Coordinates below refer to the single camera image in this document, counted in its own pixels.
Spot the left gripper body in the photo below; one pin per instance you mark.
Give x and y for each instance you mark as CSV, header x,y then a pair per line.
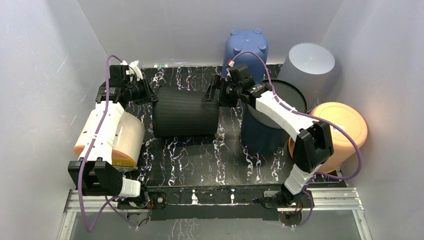
x,y
137,88

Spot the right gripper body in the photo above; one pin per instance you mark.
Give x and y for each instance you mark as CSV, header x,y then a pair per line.
x,y
216,88

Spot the black bucket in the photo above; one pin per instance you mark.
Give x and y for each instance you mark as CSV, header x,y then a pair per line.
x,y
182,113

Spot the dark navy bucket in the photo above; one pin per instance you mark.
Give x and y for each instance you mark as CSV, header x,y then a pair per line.
x,y
259,133

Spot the blue bucket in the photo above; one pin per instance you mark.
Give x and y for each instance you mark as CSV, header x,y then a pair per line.
x,y
254,46

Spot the grey white bucket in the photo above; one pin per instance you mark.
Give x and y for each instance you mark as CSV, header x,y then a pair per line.
x,y
307,67

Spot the orange bucket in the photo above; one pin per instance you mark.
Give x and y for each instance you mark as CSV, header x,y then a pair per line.
x,y
344,132

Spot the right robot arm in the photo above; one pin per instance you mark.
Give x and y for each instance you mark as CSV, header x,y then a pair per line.
x,y
265,101

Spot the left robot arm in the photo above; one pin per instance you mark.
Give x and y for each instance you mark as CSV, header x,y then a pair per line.
x,y
111,140

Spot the white orange lying container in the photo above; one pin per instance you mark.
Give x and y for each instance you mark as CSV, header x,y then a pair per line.
x,y
128,140

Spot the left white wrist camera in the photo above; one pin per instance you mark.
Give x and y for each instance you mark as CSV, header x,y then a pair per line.
x,y
133,70

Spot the aluminium frame rail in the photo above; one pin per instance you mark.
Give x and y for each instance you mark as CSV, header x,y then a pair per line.
x,y
237,202

